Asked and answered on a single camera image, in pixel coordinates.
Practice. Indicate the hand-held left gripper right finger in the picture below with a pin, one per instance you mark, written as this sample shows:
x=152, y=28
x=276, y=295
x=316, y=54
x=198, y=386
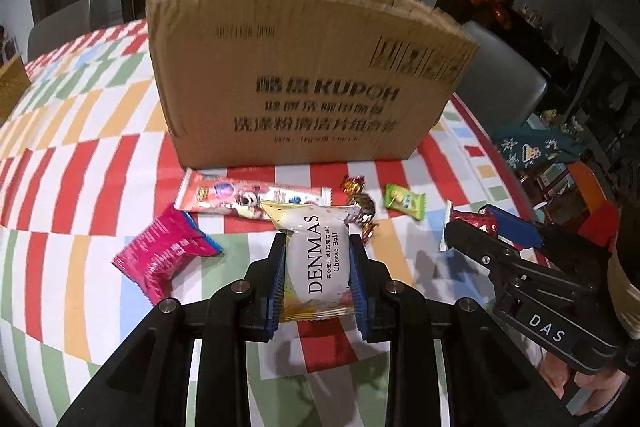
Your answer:
x=358, y=289

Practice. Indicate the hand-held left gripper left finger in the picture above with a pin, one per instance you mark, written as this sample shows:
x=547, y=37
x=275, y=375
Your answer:
x=275, y=297

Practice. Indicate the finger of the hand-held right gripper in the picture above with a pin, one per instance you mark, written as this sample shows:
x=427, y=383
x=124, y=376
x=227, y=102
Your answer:
x=475, y=243
x=515, y=224

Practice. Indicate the red snack packet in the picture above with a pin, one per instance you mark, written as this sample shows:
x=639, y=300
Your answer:
x=472, y=218

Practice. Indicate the white cheese ball packet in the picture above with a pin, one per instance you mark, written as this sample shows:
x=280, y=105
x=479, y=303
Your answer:
x=315, y=267

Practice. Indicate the brown cardboard box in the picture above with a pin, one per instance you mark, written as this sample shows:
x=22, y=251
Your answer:
x=310, y=72

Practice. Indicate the person's right forearm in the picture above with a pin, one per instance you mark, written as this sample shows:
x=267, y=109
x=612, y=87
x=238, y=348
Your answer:
x=625, y=297

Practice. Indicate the person's right hand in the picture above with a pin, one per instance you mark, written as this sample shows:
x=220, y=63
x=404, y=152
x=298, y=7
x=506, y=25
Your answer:
x=575, y=389

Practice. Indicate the orange gift boxes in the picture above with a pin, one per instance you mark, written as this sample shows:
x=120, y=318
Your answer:
x=585, y=192

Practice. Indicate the green snowflake cloth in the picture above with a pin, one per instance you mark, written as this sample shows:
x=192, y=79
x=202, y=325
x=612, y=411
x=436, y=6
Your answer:
x=537, y=147

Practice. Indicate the green candy packet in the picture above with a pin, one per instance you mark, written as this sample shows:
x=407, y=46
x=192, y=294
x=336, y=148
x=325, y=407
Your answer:
x=405, y=202

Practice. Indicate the brown wrapped candy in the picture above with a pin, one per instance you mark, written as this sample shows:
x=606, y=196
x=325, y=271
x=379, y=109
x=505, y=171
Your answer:
x=365, y=207

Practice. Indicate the gold red wrapped candy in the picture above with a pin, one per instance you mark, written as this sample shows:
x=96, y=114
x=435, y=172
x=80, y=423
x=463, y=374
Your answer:
x=352, y=184

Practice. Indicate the long pink white snack packet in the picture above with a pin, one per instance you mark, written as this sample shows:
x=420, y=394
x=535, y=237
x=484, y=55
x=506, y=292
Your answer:
x=225, y=197

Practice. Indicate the magenta snack packet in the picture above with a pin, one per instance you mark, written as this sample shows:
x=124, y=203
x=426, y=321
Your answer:
x=155, y=252

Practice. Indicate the grey dining chair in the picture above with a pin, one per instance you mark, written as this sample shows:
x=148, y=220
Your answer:
x=60, y=29
x=510, y=67

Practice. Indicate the dark sideboard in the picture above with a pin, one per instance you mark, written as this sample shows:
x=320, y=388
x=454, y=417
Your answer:
x=555, y=42

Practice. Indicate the red foil balloons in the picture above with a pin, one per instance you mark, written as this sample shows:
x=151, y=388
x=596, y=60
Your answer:
x=492, y=4

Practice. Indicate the woven wicker box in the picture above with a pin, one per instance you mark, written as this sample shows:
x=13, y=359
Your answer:
x=11, y=87

